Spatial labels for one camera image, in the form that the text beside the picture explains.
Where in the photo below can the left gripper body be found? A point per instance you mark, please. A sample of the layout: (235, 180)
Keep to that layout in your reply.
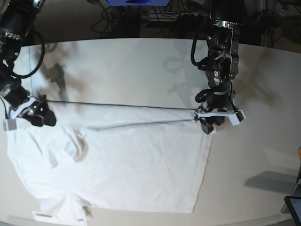
(215, 101)

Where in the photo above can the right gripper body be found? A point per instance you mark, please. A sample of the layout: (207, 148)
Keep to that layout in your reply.
(15, 94)

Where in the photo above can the white T-shirt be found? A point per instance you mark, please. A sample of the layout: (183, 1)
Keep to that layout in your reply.
(111, 157)

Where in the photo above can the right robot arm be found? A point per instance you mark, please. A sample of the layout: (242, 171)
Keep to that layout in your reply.
(15, 24)

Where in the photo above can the white paper label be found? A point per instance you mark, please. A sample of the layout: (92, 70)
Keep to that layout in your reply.
(42, 217)

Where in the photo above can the blue box overhead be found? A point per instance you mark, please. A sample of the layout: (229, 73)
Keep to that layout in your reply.
(137, 2)

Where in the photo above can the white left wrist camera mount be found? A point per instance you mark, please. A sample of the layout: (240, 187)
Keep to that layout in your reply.
(230, 111)

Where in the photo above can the tablet with dark frame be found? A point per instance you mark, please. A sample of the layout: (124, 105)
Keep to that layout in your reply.
(294, 205)

